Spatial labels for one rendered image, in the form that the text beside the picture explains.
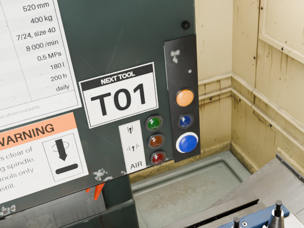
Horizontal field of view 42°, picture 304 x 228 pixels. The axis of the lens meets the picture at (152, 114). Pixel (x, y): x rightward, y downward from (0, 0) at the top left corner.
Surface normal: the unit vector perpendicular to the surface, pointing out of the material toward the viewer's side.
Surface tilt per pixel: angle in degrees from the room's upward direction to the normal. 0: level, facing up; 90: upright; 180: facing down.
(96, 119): 90
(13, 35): 90
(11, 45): 90
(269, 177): 24
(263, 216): 0
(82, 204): 90
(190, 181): 0
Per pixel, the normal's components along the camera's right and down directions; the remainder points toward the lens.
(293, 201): -0.47, -0.64
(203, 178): -0.10, -0.83
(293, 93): -0.94, 0.25
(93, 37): 0.37, 0.49
